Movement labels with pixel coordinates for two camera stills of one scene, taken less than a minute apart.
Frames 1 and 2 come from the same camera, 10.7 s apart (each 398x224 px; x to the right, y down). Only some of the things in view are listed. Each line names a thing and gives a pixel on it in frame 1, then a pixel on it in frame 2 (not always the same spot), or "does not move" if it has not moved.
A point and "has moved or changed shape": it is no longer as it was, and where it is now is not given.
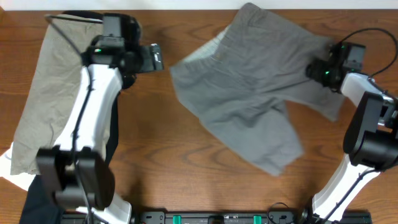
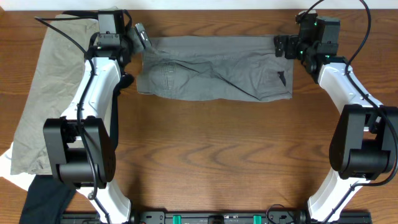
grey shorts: (238, 80) has moved or changed shape
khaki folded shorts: (58, 71) does not move
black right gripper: (314, 71) to (290, 41)
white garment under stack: (23, 180) does not move
